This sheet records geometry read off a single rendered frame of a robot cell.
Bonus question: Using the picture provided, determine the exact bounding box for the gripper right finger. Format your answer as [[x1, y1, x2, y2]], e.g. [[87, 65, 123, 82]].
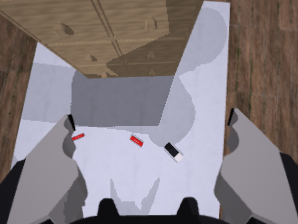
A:
[[214, 108, 298, 224]]

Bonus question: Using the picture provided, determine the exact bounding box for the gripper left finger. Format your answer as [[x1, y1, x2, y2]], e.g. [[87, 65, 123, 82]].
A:
[[0, 114, 88, 224]]

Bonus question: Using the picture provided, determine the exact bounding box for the light brown wooden chest of drawers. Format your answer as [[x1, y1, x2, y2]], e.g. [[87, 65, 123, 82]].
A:
[[0, 0, 204, 79]]

